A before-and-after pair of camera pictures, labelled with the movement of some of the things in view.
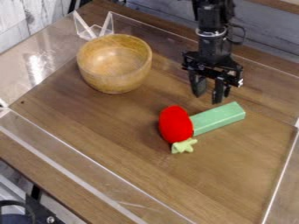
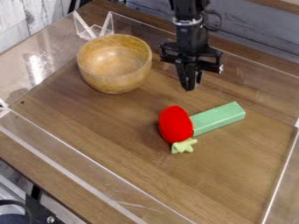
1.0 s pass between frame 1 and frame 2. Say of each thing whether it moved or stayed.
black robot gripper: moved
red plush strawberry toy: stayed
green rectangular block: stayed
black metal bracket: stayed
